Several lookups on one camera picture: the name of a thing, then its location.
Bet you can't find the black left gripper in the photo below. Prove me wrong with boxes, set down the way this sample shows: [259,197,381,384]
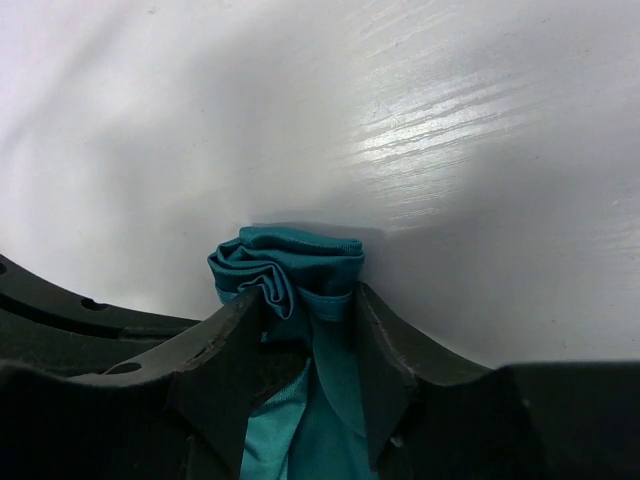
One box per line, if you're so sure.
[1,256,197,373]

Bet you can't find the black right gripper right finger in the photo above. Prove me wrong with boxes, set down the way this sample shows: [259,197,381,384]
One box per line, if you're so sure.
[353,283,489,473]

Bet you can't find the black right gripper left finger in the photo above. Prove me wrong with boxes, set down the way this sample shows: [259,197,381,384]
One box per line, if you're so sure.
[64,289,314,480]

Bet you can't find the teal cloth napkin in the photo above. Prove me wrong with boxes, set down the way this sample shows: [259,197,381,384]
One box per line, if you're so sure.
[208,226,376,479]

